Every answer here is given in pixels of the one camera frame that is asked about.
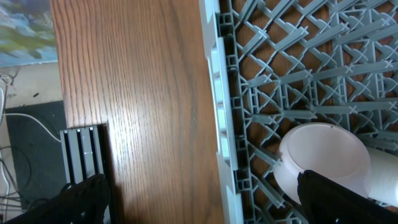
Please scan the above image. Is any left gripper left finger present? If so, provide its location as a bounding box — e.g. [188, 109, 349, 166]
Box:
[7, 174, 111, 224]

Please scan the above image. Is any colourful floor mat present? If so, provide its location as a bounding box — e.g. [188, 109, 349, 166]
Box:
[1, 0, 57, 67]

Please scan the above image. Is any white floor cable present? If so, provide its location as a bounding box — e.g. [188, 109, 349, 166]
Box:
[0, 74, 62, 218]

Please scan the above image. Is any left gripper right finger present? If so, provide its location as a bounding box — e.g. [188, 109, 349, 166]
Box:
[297, 170, 397, 224]

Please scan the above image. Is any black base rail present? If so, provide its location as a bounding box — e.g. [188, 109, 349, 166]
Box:
[58, 124, 116, 224]

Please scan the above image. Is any black floor mat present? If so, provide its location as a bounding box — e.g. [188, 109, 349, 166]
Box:
[6, 101, 67, 210]

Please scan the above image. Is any grey plastic dish rack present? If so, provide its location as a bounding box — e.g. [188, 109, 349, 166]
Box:
[199, 0, 397, 223]

